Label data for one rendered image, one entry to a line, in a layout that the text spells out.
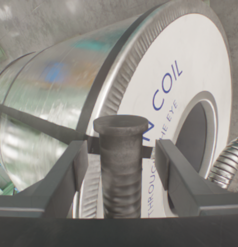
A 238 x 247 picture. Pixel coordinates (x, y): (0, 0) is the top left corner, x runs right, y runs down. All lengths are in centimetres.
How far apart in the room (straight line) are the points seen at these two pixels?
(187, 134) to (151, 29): 76
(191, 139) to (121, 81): 80
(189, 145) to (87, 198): 84
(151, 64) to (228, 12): 94
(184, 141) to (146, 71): 75
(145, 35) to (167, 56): 10
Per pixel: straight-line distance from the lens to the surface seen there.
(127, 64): 36
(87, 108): 34
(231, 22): 133
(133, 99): 38
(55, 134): 41
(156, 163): 16
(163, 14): 49
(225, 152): 18
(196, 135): 107
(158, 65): 46
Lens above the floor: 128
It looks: 31 degrees down
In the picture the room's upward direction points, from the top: 133 degrees counter-clockwise
